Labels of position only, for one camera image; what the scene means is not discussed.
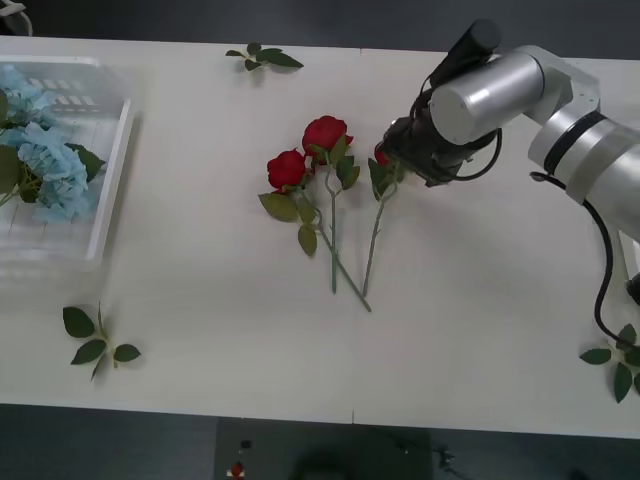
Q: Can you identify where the loose green leaf twig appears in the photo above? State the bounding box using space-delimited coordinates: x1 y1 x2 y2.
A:
62 302 142 384
578 323 640 404
224 42 305 72

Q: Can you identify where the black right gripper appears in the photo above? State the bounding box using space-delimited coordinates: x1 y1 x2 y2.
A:
382 115 454 189

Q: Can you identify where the red rose green stem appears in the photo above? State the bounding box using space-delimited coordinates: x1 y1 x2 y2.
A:
257 148 373 313
360 143 407 297
301 114 362 295

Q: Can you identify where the dark robot base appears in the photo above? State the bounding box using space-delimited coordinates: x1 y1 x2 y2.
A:
215 415 454 480

